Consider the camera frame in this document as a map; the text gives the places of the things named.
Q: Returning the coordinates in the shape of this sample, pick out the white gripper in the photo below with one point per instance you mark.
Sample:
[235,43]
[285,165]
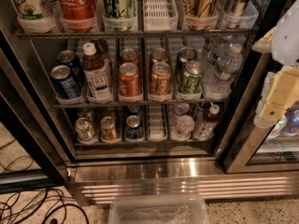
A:
[289,41]

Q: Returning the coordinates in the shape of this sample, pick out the front water bottle middle shelf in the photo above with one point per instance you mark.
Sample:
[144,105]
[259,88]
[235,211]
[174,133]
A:
[226,69]

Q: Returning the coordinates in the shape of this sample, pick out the water bottle shelf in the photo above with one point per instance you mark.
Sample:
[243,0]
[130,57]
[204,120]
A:
[211,51]
[226,69]

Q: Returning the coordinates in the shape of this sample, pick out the rear water bottle middle shelf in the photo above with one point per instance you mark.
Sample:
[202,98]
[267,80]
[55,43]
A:
[211,51]

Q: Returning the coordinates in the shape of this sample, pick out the dark tall can top shelf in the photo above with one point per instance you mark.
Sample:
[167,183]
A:
[236,14]

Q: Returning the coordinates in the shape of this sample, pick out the fridge glass door right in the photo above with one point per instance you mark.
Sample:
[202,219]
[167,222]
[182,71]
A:
[268,138]

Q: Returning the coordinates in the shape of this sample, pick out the tea bottle bottom shelf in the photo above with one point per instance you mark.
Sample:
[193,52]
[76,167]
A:
[206,123]

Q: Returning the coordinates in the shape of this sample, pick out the orange tall can top shelf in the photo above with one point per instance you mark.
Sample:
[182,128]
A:
[196,11]

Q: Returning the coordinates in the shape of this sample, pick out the clear bottle bottom shelf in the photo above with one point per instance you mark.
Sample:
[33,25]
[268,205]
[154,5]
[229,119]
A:
[182,128]

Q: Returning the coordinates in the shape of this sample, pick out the front orange can middle shelf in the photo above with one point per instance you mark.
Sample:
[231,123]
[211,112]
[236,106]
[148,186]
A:
[160,79]

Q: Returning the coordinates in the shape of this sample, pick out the rear orange can middle shelf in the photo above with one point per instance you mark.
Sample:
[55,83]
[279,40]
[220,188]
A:
[158,55]

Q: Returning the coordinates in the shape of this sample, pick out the empty white top shelf tray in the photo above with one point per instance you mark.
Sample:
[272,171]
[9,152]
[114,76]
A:
[160,15]

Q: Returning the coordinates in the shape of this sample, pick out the empty white shelf tray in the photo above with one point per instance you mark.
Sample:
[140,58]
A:
[157,126]
[160,15]

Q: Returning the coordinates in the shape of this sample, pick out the empty white bottom shelf tray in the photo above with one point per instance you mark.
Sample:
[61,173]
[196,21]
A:
[157,126]

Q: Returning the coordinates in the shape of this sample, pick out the front red cola can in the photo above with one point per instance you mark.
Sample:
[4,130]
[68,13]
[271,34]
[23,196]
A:
[129,80]

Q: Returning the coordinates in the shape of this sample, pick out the red cola can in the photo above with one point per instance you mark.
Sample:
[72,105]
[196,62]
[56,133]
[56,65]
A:
[129,55]
[129,80]

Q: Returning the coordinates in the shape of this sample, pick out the rear red cola can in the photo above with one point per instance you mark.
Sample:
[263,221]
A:
[129,55]

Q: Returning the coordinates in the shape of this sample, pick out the blue can bottom shelf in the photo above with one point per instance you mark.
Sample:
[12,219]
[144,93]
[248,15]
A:
[134,128]

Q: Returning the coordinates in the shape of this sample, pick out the green tall can top shelf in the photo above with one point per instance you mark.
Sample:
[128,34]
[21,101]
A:
[120,14]

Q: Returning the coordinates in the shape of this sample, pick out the orange can bottom shelf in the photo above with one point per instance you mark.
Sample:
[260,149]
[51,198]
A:
[108,129]

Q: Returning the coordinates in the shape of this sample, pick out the white green can bottom shelf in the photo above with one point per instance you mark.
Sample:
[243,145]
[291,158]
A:
[84,129]

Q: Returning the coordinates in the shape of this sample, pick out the rear blue can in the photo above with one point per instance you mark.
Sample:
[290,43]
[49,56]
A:
[69,58]

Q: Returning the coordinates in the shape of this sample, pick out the red coca-cola can top shelf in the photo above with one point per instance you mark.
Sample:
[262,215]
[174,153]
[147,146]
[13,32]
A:
[78,11]

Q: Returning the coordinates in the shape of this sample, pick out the front blue can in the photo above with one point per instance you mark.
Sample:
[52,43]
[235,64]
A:
[64,82]

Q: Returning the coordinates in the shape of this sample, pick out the fridge bottom vent grille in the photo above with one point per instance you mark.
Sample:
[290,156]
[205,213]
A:
[235,188]

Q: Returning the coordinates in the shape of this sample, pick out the white green 7up can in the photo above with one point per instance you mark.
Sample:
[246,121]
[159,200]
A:
[34,9]

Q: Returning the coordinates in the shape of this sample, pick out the rear iced tea bottle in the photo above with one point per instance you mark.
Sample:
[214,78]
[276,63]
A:
[103,49]

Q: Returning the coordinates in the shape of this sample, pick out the iced tea bottle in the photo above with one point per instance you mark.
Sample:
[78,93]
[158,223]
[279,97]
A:
[103,49]
[96,73]

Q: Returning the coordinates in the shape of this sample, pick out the front iced tea bottle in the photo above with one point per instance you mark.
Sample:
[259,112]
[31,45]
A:
[96,73]

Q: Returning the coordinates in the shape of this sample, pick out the clear plastic bin on floor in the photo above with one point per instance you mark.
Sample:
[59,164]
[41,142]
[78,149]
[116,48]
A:
[159,209]

